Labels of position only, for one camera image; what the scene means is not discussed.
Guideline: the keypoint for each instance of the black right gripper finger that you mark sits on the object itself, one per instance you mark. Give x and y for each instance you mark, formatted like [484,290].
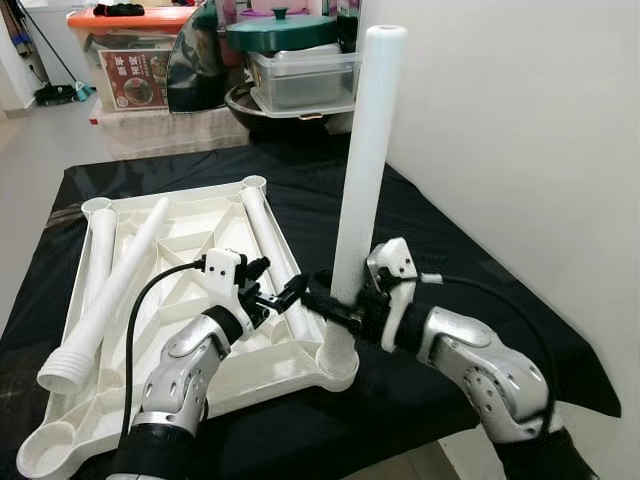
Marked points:
[322,278]
[330,308]

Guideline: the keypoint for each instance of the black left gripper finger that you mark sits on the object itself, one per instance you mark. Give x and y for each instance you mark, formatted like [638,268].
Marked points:
[292,292]
[258,268]

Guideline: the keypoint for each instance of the white plastic table top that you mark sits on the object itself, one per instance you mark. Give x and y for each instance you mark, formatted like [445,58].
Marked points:
[250,365]

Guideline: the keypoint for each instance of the black tablecloth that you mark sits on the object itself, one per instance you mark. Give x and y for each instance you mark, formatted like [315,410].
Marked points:
[440,220]

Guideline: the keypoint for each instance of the black wok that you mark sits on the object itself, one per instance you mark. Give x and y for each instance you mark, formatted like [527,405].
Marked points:
[270,118]

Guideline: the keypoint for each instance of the beige cardboard box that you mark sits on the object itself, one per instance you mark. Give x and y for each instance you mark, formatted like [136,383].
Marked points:
[160,130]

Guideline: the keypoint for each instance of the clear plastic storage box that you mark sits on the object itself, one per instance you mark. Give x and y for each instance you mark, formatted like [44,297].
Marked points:
[300,80]

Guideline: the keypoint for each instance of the green head mop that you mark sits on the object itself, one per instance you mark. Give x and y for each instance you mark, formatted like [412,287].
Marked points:
[60,95]

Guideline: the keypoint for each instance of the white refrigerator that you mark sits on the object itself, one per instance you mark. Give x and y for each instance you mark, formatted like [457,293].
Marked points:
[75,50]

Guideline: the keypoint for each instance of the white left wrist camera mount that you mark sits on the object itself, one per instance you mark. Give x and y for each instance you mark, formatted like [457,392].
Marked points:
[222,278]

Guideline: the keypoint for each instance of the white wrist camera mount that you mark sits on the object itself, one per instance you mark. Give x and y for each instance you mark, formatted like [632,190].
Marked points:
[222,278]
[395,262]

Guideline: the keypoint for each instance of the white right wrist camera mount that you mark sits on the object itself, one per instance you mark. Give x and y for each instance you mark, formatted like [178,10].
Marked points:
[395,262]

